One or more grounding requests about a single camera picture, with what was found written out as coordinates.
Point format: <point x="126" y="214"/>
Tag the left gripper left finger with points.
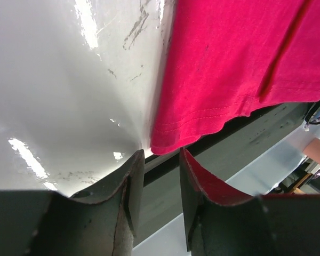
<point x="101" y="219"/>

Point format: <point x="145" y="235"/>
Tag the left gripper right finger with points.
<point x="221" y="220"/>

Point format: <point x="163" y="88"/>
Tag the red t-shirt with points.
<point x="229" y="58"/>

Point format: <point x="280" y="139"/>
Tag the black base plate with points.
<point x="253" y="154"/>

